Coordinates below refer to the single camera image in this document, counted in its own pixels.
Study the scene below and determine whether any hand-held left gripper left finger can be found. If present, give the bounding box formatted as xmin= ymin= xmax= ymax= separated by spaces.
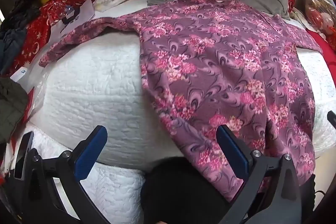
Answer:
xmin=5 ymin=125 xmax=116 ymax=224

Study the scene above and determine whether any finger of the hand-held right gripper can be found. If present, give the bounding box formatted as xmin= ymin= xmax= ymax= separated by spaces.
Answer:
xmin=327 ymin=110 xmax=336 ymax=131

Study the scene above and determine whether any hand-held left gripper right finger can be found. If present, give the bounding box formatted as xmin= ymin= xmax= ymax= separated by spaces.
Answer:
xmin=216 ymin=124 xmax=302 ymax=224

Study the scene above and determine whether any purple floral garment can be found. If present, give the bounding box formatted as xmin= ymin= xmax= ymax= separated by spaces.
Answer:
xmin=39 ymin=0 xmax=323 ymax=202

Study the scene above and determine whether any pile of dark clothes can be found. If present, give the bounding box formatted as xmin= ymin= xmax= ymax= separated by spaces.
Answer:
xmin=0 ymin=0 xmax=40 ymax=75

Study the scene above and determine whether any person's black trouser leg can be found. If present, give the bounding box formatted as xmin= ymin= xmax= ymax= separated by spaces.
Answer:
xmin=140 ymin=157 xmax=229 ymax=224

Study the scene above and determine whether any olive green cloth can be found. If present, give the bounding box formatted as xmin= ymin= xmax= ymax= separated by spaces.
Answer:
xmin=0 ymin=77 xmax=29 ymax=143

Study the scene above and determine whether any small white card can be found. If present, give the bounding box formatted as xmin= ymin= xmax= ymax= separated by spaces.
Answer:
xmin=10 ymin=67 xmax=34 ymax=90

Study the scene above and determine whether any plastic wrapped plush toy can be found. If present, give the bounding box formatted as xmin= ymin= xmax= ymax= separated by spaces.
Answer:
xmin=297 ymin=0 xmax=336 ymax=38

